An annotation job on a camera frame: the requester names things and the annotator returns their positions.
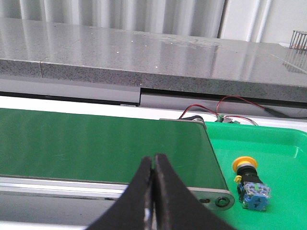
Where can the white corrugated curtain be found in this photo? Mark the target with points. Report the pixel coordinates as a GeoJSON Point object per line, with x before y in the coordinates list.
{"type": "Point", "coordinates": [267, 21]}

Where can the yellow push button switch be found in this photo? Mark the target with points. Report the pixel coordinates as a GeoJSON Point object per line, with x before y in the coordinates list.
{"type": "Point", "coordinates": [253, 193]}

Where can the grey granite countertop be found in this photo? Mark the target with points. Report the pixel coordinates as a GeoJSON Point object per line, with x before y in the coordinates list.
{"type": "Point", "coordinates": [71, 60]}

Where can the green terminal connector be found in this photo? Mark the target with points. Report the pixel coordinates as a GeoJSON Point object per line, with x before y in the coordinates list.
{"type": "Point", "coordinates": [226, 119]}

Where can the green plastic tray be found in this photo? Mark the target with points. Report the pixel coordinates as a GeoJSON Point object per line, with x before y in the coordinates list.
{"type": "Point", "coordinates": [281, 154]}

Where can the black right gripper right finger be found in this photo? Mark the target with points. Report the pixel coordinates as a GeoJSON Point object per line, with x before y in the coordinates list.
{"type": "Point", "coordinates": [176, 207]}

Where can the metal wire rack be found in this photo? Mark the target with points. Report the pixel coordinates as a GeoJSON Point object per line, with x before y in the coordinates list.
{"type": "Point", "coordinates": [298, 40]}

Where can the silver conveyor frame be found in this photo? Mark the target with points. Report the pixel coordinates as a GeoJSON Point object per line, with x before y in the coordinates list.
{"type": "Point", "coordinates": [215, 199]}

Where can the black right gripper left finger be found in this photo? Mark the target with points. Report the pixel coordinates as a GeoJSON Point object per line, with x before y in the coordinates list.
{"type": "Point", "coordinates": [134, 209]}

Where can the green conveyor belt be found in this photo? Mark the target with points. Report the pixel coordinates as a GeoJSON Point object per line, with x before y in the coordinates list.
{"type": "Point", "coordinates": [103, 148]}

